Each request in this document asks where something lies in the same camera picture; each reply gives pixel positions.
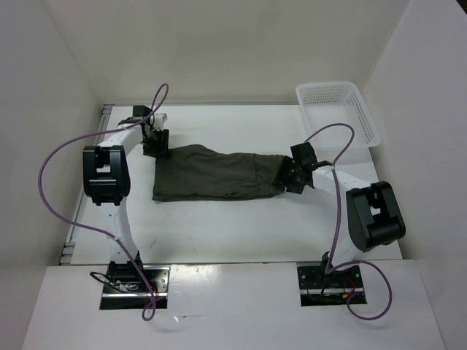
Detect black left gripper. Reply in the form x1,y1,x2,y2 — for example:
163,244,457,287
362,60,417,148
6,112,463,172
141,128,169,159

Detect olive green shorts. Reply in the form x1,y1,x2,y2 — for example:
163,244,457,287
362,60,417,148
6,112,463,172
153,144,285,202

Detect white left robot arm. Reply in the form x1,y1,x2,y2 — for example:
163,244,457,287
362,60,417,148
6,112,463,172
82,106,169,292

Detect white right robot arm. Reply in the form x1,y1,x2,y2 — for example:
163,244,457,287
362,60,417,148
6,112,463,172
274,142,406,287

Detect white plastic basket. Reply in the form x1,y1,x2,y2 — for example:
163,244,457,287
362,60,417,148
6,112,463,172
296,81,381,149

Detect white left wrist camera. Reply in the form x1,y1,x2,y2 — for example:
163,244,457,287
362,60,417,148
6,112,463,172
150,113,168,131

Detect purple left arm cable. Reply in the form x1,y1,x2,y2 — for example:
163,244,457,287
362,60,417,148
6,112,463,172
38,83,171,321

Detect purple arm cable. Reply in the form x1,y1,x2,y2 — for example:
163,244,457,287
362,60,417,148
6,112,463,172
38,83,171,321
304,123,393,321

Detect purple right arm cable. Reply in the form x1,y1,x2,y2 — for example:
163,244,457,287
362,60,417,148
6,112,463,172
304,123,393,321

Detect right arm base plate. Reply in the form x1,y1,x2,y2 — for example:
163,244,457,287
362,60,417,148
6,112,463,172
297,264,367,307

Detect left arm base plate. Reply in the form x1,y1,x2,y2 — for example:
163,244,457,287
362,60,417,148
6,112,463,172
94,266,170,311

